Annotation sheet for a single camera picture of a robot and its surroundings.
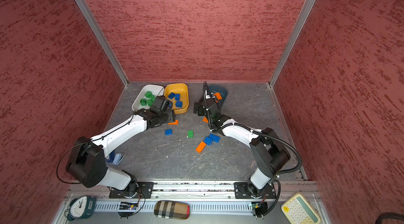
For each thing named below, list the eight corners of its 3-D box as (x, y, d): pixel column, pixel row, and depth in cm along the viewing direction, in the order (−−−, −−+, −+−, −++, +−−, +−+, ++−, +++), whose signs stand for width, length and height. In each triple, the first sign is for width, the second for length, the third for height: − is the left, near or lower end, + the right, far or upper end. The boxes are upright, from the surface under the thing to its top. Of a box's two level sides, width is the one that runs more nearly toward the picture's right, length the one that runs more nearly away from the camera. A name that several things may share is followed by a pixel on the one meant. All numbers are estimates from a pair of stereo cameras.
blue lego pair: (206, 147, 91) (206, 145, 89) (203, 138, 94) (203, 136, 92) (220, 141, 93) (220, 139, 91) (216, 133, 96) (216, 131, 94)
